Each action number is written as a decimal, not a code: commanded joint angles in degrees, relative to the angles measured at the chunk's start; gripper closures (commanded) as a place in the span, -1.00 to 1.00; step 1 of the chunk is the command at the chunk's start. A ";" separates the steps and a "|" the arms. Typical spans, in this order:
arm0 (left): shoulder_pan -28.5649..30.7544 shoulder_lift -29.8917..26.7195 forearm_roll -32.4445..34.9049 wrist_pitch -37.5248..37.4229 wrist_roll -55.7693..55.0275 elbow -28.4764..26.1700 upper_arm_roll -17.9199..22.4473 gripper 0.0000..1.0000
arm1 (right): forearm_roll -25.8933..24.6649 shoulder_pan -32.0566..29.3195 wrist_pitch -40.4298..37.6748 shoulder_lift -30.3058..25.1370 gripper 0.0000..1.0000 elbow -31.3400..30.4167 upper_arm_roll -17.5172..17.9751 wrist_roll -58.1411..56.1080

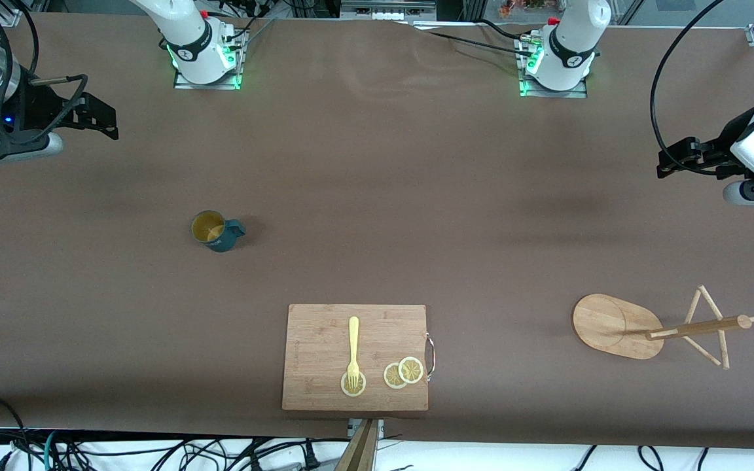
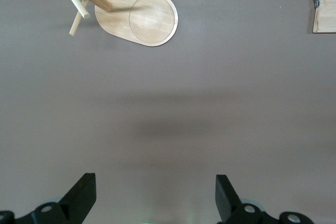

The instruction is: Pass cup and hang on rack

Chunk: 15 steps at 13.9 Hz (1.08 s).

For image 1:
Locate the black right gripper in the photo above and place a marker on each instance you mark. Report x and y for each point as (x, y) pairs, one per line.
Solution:
(38, 108)

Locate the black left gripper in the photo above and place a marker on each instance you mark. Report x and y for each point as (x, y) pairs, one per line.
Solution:
(719, 152)

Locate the teal cup yellow inside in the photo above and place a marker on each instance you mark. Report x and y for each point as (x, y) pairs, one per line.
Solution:
(220, 242)

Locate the wooden cup rack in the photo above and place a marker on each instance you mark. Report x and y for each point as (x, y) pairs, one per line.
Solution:
(606, 324)

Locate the grey power strip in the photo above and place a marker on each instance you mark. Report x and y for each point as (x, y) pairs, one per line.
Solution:
(383, 11)

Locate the bamboo cutting board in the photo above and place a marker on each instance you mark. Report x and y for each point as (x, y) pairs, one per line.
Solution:
(318, 340)

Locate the yellow plastic fork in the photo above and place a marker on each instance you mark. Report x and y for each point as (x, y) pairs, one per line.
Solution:
(353, 340)

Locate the lemon slice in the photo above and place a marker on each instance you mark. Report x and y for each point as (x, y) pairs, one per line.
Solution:
(391, 378)
(410, 370)
(361, 386)

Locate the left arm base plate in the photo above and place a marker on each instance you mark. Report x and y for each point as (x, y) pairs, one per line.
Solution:
(576, 93)

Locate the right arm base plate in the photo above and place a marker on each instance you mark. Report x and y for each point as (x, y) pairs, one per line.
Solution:
(234, 62)

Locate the small metal bracket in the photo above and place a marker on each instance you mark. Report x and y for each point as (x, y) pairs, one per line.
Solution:
(381, 428)

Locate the wooden post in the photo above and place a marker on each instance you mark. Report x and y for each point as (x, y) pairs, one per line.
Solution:
(360, 454)

